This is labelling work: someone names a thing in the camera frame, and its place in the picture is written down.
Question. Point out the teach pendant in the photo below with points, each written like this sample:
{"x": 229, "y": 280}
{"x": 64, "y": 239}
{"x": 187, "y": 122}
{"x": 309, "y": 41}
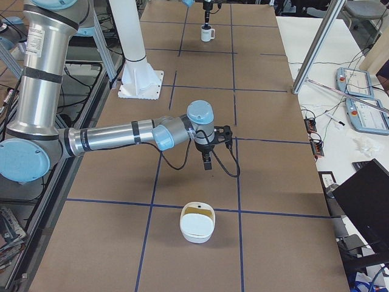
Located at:
{"x": 366, "y": 119}
{"x": 355, "y": 82}

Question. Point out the black laptop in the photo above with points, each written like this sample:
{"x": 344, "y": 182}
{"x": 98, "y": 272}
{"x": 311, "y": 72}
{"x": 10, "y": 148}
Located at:
{"x": 364, "y": 199}

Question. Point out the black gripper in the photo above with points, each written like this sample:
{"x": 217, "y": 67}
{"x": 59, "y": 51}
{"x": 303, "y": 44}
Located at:
{"x": 207, "y": 5}
{"x": 203, "y": 148}

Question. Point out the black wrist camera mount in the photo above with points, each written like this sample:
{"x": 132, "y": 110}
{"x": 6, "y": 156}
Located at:
{"x": 223, "y": 135}

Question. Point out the grey aluminium post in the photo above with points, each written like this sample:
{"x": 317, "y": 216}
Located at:
{"x": 323, "y": 30}

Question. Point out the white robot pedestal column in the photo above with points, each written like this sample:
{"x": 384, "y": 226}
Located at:
{"x": 127, "y": 23}

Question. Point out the teach pendant upper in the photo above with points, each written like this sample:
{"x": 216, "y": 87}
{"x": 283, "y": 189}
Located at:
{"x": 355, "y": 82}

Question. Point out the black power strip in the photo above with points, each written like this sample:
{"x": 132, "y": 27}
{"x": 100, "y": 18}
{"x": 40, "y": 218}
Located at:
{"x": 317, "y": 148}
{"x": 310, "y": 125}

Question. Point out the brown paper table cover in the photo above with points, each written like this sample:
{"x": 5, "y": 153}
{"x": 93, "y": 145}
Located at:
{"x": 119, "y": 227}

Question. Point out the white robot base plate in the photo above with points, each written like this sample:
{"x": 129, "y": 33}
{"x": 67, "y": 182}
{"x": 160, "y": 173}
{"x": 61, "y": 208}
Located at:
{"x": 140, "y": 81}

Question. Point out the black power strip right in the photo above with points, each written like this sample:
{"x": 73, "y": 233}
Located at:
{"x": 317, "y": 148}

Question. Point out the crumpled white tissue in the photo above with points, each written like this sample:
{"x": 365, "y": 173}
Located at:
{"x": 367, "y": 146}

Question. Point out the stack of books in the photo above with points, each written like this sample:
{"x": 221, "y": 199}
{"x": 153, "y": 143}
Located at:
{"x": 12, "y": 237}

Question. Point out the black power strip left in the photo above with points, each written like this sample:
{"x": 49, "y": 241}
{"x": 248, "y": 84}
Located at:
{"x": 310, "y": 125}

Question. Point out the white ribbed HOME mug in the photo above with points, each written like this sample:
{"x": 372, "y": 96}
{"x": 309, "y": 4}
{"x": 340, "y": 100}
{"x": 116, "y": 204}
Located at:
{"x": 207, "y": 33}

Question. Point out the teach pendant lower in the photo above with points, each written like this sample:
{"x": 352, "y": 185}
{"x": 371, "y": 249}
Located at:
{"x": 366, "y": 119}

